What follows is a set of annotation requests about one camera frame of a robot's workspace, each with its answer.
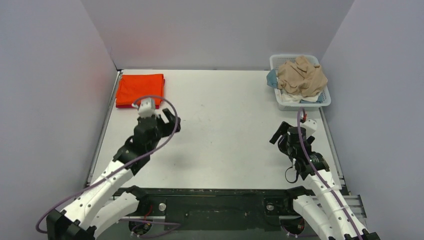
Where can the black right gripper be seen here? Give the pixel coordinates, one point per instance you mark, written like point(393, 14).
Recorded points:
point(288, 133)

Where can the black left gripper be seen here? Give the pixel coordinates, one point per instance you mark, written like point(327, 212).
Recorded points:
point(156, 121)

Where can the orange t-shirt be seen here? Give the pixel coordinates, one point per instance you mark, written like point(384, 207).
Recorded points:
point(132, 87)

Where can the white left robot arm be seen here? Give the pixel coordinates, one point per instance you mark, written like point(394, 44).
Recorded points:
point(89, 214)

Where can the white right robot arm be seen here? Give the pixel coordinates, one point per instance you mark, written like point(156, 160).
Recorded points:
point(319, 200)

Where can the folded red t-shirt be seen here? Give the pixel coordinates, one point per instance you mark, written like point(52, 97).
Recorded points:
point(122, 106)

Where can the white garment in basket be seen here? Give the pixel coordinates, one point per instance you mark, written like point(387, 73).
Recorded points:
point(299, 99)

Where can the blue garment in basket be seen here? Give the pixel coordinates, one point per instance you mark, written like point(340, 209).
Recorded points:
point(272, 79)

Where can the beige crumpled t-shirt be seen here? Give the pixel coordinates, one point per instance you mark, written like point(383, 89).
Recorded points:
point(301, 77)

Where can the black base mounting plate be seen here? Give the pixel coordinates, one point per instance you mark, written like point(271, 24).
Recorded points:
point(217, 209)

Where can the white plastic laundry basket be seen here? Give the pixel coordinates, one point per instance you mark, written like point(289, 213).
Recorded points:
point(278, 59)

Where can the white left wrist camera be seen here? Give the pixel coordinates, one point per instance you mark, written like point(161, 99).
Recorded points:
point(146, 113)

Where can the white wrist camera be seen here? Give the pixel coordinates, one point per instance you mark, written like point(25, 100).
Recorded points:
point(146, 113)
point(310, 127)

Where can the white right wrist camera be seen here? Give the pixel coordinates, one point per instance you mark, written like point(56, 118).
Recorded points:
point(310, 127)

